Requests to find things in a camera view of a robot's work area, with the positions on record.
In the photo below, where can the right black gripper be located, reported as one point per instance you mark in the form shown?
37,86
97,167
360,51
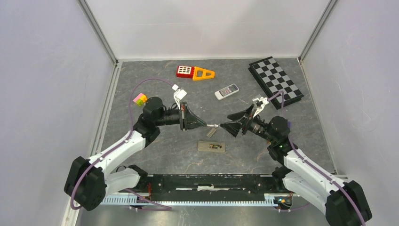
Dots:
248,120

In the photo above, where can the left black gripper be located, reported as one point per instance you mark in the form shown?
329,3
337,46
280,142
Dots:
188,120

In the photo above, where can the beige battery cover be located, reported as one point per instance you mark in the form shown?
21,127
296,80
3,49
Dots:
211,132

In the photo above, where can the clear handle screwdriver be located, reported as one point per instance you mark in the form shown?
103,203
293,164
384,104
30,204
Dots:
213,125

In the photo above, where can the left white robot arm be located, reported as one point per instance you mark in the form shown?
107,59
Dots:
90,180

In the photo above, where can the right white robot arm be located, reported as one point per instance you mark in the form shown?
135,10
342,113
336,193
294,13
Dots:
342,203

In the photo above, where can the battery in remote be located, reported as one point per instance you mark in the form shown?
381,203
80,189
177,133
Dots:
214,146

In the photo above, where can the white remote control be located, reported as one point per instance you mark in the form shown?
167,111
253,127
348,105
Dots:
226,92

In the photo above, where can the orange triangular toy block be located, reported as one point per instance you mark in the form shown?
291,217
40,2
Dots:
202,74

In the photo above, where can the red white window block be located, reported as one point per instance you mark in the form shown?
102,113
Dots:
185,71

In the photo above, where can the pink yellow green blocks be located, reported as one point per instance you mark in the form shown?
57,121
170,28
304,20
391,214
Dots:
140,99

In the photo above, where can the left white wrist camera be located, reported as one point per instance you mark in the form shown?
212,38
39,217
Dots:
178,94

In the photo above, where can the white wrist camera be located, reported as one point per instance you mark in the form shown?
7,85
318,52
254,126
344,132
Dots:
260,104
178,94

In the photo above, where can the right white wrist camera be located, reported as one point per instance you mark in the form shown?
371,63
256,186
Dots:
260,104

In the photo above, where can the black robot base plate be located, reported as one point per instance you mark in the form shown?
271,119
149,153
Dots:
210,187

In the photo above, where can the white slotted cable duct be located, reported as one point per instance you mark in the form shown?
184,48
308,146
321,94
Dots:
133,200

